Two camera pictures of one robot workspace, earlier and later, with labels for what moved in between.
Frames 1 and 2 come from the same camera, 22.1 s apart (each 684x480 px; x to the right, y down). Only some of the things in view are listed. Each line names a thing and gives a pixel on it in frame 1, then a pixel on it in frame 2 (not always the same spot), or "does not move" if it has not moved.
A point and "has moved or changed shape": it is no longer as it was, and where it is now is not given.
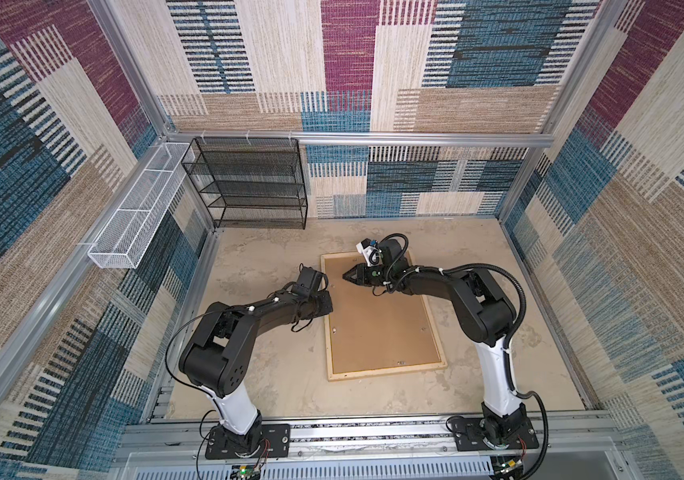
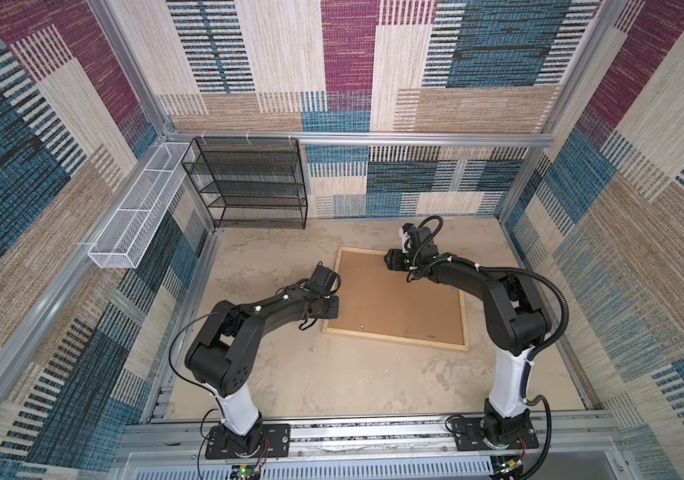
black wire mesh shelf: (249, 182) does not move
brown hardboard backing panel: (369, 331) has moved or changed shape
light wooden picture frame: (370, 335) has moved or changed shape
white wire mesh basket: (125, 239) does not move
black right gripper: (360, 271) -> (393, 261)
